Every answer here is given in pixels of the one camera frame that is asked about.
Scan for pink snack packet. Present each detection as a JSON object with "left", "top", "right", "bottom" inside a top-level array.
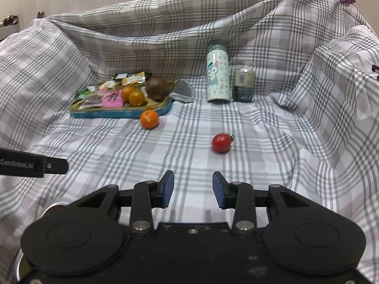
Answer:
[{"left": 101, "top": 90, "right": 124, "bottom": 108}]

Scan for green drink can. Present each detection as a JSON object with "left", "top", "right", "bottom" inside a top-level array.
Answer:
[{"left": 233, "top": 67, "right": 256, "bottom": 103}]

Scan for silver foil packet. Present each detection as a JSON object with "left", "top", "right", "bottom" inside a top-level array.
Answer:
[{"left": 169, "top": 80, "right": 194, "bottom": 103}]

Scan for brown round fruit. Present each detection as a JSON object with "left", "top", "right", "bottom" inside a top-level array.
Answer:
[{"left": 145, "top": 78, "right": 171, "bottom": 102}]

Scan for stainless steel tray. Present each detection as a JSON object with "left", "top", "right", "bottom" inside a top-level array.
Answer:
[{"left": 14, "top": 199, "right": 70, "bottom": 283}]

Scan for orange in tray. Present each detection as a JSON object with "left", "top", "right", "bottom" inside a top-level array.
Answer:
[
  {"left": 128, "top": 89, "right": 145, "bottom": 107},
  {"left": 121, "top": 85, "right": 135, "bottom": 102}
]

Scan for purple clip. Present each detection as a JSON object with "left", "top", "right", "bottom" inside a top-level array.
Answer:
[{"left": 340, "top": 0, "right": 356, "bottom": 5}]

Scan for black flat device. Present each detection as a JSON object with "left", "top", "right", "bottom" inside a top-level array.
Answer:
[{"left": 371, "top": 65, "right": 379, "bottom": 81}]

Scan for blue snack tray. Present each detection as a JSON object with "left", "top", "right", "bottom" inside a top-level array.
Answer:
[{"left": 69, "top": 98, "right": 173, "bottom": 119}]

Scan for grey plaid cloth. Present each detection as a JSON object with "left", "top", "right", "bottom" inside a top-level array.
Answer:
[{"left": 1, "top": 0, "right": 378, "bottom": 283}]

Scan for orange in tray right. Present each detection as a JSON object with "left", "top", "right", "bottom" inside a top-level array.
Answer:
[{"left": 128, "top": 89, "right": 145, "bottom": 107}]

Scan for white cartoon bottle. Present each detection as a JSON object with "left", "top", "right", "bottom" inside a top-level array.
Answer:
[{"left": 206, "top": 42, "right": 231, "bottom": 103}]

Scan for yellow black snack packet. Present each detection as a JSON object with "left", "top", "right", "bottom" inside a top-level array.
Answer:
[{"left": 113, "top": 71, "right": 152, "bottom": 86}]

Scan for orange before blue tray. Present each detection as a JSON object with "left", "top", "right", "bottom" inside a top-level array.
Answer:
[{"left": 139, "top": 110, "right": 159, "bottom": 129}]

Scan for red tomato right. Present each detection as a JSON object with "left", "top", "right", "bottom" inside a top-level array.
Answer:
[{"left": 211, "top": 133, "right": 234, "bottom": 154}]

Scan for green snack packet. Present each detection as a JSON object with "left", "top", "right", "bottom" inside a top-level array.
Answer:
[{"left": 75, "top": 85, "right": 102, "bottom": 109}]

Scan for orange in tray left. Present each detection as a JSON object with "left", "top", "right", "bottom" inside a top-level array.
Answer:
[{"left": 121, "top": 85, "right": 135, "bottom": 102}]

